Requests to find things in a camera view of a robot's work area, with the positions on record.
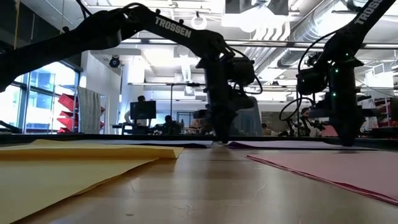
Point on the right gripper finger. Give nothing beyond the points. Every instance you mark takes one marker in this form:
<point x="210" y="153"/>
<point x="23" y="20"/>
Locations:
<point x="350" y="132"/>
<point x="342" y="132"/>

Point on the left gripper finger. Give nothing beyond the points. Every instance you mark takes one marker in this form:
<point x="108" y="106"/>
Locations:
<point x="230" y="121"/>
<point x="222" y="124"/>

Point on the pink paper sheet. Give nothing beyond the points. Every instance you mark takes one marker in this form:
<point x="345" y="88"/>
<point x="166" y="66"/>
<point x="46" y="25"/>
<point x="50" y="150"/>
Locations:
<point x="342" y="174"/>

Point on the purple paper sheet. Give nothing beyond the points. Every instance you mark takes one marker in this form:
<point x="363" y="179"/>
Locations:
<point x="280" y="144"/>

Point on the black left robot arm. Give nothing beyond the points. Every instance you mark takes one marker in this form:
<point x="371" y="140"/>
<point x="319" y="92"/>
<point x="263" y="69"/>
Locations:
<point x="77" y="34"/>

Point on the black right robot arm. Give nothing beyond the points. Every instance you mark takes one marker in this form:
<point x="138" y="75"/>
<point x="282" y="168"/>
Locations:
<point x="357" y="28"/>

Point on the grey office chair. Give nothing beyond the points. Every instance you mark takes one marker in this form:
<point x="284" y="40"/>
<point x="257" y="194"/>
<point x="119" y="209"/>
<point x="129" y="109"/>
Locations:
<point x="252" y="119"/>

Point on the floral cloth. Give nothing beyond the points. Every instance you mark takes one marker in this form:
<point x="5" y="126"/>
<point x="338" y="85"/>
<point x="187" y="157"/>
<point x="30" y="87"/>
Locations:
<point x="371" y="124"/>

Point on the person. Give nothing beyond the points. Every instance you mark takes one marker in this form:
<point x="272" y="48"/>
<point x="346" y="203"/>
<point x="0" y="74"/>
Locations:
<point x="304" y="116"/>
<point x="168" y="123"/>
<point x="141" y="99"/>
<point x="265" y="129"/>
<point x="199" y="123"/>

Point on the ceiling light strip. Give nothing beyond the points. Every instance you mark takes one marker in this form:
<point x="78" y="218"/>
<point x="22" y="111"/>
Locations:
<point x="280" y="44"/>

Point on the black background monitor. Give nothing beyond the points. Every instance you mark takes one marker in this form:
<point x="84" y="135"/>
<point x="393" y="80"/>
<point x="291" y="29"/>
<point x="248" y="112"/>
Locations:
<point x="143" y="110"/>

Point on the black ceiling speaker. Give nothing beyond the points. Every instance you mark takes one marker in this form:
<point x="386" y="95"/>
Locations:
<point x="114" y="62"/>

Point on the grey curtain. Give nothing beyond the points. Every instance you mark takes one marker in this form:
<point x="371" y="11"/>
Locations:
<point x="90" y="112"/>

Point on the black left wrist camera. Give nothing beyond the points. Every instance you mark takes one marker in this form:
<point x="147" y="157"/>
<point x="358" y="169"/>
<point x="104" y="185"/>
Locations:
<point x="244" y="71"/>

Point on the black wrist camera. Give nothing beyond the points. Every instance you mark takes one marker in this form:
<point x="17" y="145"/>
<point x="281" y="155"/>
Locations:
<point x="244" y="71"/>
<point x="312" y="81"/>

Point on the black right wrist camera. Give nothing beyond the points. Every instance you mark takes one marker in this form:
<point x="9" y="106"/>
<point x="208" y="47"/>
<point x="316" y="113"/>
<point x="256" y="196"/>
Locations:
<point x="312" y="81"/>

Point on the silver ventilation duct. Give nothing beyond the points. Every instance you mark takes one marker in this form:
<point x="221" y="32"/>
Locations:
<point x="298" y="34"/>

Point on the black aluminium table frame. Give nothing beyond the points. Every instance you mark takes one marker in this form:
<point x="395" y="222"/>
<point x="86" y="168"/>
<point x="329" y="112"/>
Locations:
<point x="18" y="138"/>

